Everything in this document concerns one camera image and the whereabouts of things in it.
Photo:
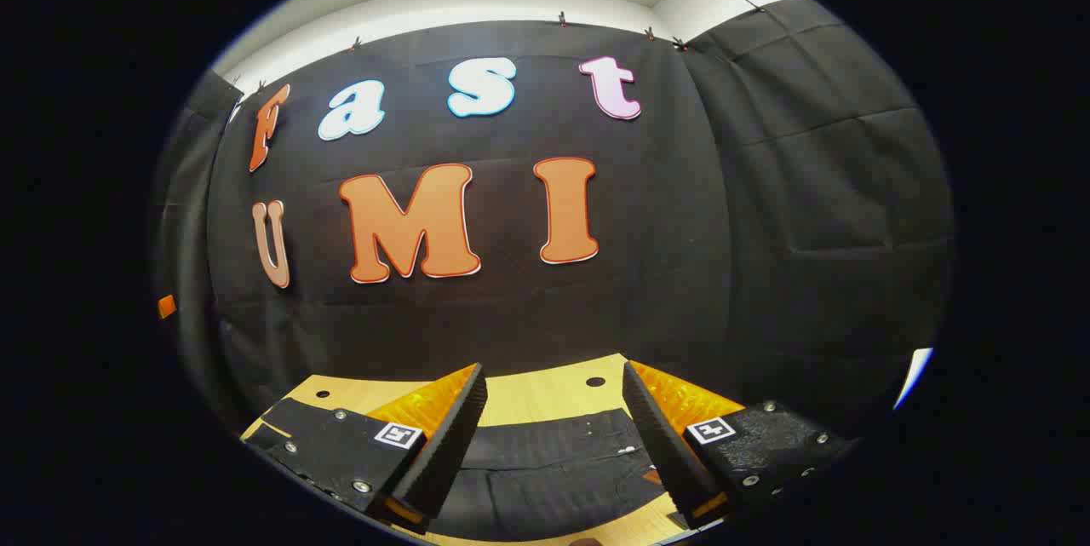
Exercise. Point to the black backdrop cloth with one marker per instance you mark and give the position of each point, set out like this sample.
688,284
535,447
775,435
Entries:
681,231

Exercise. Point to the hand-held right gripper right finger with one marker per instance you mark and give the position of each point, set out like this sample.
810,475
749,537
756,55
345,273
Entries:
656,435

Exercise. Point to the dark blue jeans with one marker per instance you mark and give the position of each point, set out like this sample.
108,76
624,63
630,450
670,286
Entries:
545,478

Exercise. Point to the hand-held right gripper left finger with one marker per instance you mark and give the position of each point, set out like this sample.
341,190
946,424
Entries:
451,435

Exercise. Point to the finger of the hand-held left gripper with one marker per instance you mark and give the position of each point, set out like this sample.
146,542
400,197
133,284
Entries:
166,307

